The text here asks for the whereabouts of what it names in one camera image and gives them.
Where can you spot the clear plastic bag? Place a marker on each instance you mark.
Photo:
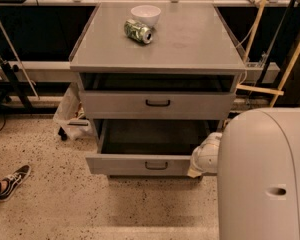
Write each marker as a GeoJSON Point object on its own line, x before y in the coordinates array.
{"type": "Point", "coordinates": [70, 116]}

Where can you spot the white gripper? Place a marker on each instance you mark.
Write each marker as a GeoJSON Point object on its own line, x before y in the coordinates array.
{"type": "Point", "coordinates": [203, 158]}

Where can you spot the black tripod stand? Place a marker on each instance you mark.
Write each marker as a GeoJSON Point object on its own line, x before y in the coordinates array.
{"type": "Point", "coordinates": [5, 66]}

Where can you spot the grey drawer cabinet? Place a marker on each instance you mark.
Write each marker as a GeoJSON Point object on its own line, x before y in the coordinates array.
{"type": "Point", "coordinates": [190, 52]}

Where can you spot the white bowl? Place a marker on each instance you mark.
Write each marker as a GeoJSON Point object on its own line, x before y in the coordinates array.
{"type": "Point", "coordinates": [147, 14]}

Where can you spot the crushed green soda can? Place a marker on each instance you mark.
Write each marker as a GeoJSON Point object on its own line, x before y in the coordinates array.
{"type": "Point", "coordinates": [138, 31]}

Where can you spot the grey drawer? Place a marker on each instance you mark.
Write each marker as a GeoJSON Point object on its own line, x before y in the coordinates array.
{"type": "Point", "coordinates": [147, 147]}
{"type": "Point", "coordinates": [156, 105]}

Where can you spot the black and white sneaker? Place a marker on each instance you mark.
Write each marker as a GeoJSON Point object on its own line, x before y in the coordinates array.
{"type": "Point", "coordinates": [12, 181]}

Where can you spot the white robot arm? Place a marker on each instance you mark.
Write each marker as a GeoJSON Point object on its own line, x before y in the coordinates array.
{"type": "Point", "coordinates": [257, 162]}

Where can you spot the grey top drawer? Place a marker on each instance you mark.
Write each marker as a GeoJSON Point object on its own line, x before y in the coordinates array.
{"type": "Point", "coordinates": [156, 105]}

